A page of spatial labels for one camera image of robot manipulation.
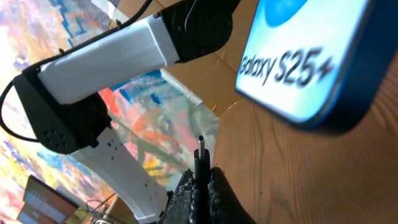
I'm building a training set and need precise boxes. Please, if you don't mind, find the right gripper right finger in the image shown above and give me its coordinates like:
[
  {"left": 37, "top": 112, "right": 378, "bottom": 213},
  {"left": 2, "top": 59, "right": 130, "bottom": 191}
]
[{"left": 208, "top": 167, "right": 256, "bottom": 224}]

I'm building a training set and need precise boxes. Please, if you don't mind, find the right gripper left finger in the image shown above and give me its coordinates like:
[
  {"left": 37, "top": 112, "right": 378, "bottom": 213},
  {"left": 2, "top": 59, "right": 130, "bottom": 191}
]
[{"left": 157, "top": 169, "right": 195, "bottom": 224}]

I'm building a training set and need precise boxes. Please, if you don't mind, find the black USB charging cable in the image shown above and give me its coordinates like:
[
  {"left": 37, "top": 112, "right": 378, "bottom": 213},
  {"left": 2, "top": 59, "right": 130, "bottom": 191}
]
[{"left": 193, "top": 134, "right": 212, "bottom": 224}]

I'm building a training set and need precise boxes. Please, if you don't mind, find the blue Galaxy smartphone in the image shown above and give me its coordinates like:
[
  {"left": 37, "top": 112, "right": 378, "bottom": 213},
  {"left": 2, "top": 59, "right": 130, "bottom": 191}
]
[{"left": 235, "top": 0, "right": 397, "bottom": 133}]

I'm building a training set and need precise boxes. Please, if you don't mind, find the colourful painted backdrop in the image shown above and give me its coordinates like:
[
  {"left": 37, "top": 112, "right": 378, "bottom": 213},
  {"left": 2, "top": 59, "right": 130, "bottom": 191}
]
[{"left": 0, "top": 0, "right": 220, "bottom": 224}]

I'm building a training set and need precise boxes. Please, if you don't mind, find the brown cardboard panel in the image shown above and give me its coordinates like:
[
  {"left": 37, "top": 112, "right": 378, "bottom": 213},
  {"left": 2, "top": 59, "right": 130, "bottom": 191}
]
[{"left": 116, "top": 0, "right": 261, "bottom": 118}]

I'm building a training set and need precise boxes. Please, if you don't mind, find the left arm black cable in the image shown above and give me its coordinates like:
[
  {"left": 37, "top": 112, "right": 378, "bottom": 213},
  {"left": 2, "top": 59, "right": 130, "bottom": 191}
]
[{"left": 0, "top": 0, "right": 154, "bottom": 143}]

